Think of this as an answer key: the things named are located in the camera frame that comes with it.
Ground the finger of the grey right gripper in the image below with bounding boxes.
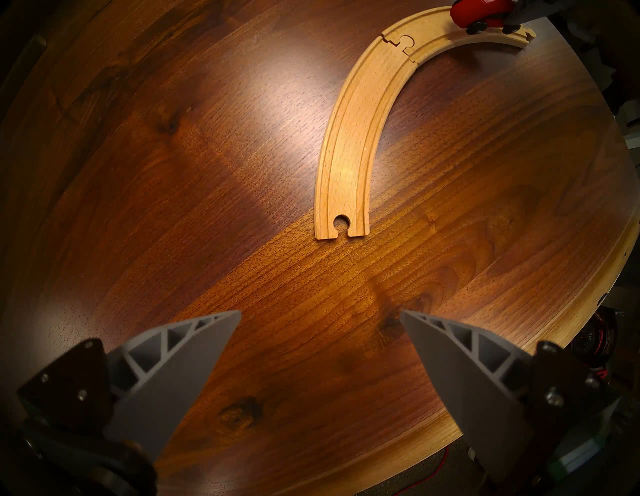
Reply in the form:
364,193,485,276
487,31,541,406
504,0,576,28

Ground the curved wooden train track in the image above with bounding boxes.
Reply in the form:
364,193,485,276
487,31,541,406
314,32,418,240
382,6,537,63

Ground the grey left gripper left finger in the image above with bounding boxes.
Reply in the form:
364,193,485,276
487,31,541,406
17,310,242,461

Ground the red toy train car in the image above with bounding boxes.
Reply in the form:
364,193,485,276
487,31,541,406
450,0,521,35

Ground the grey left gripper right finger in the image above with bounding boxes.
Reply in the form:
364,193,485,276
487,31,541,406
400,309,621,486

